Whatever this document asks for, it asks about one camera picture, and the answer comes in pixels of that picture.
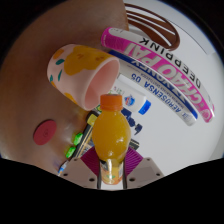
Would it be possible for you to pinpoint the framed group photo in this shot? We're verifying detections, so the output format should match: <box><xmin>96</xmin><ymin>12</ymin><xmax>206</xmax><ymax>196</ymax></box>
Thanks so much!
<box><xmin>71</xmin><ymin>123</ymin><xmax>141</xmax><ymax>162</ymax></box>

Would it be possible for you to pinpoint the flat round red coaster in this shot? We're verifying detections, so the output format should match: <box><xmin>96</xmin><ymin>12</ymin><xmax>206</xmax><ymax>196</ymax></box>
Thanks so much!
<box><xmin>32</xmin><ymin>119</ymin><xmax>58</xmax><ymax>146</ymax></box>

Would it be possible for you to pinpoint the brown wooden chair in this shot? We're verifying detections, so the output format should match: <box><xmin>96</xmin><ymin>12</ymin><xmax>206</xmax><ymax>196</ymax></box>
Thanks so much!
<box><xmin>123</xmin><ymin>3</ymin><xmax>181</xmax><ymax>52</ymax></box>

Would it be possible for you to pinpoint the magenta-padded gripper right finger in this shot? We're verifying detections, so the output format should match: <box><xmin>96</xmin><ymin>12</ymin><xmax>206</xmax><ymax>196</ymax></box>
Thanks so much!
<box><xmin>123</xmin><ymin>147</ymin><xmax>165</xmax><ymax>188</ymax></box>

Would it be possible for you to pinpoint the white bottle with blue cap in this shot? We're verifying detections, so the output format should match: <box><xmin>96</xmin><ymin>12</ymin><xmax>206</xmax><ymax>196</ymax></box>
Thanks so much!
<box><xmin>111</xmin><ymin>74</ymin><xmax>152</xmax><ymax>116</ymax></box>

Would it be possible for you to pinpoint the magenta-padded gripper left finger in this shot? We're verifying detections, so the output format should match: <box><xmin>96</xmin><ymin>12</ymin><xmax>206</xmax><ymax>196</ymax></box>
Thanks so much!
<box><xmin>60</xmin><ymin>147</ymin><xmax>102</xmax><ymax>188</ymax></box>

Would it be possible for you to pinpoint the pink cup with yellow print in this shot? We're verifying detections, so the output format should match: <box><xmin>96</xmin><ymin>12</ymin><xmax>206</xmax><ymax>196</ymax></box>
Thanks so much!
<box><xmin>46</xmin><ymin>43</ymin><xmax>121</xmax><ymax>112</ymax></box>

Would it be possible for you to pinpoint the white and blue shuttlecock tube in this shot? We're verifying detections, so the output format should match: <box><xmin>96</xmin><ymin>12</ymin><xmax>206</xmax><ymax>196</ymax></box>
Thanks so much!
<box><xmin>108</xmin><ymin>49</ymin><xmax>198</xmax><ymax>127</ymax></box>

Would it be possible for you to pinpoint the dark blue pump bottle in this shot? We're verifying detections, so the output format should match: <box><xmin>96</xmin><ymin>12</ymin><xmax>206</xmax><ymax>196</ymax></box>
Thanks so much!
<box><xmin>119</xmin><ymin>106</ymin><xmax>144</xmax><ymax>136</ymax></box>

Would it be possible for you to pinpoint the orange juice bottle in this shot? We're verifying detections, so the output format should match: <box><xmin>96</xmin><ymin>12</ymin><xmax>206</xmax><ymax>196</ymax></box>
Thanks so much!
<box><xmin>91</xmin><ymin>93</ymin><xmax>132</xmax><ymax>186</ymax></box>

